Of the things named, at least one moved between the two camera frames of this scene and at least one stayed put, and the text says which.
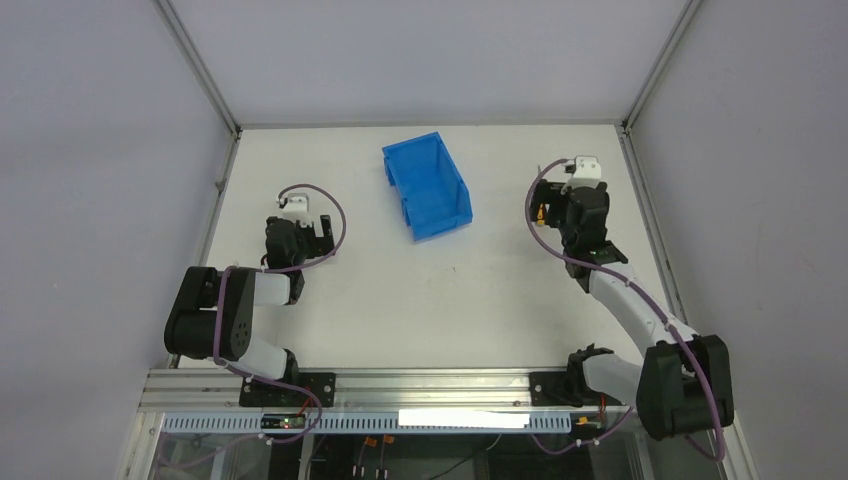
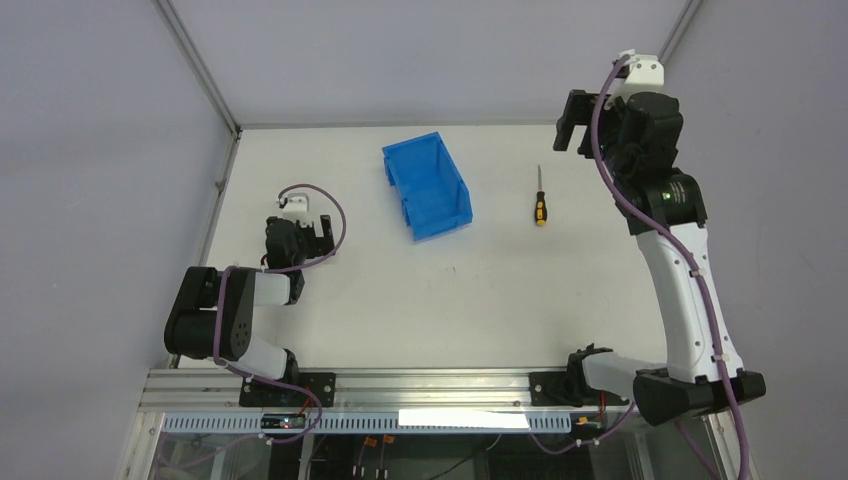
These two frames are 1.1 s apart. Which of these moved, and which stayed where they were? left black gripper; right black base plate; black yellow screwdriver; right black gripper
Moved: right black gripper
Stayed: left black gripper; black yellow screwdriver; right black base plate
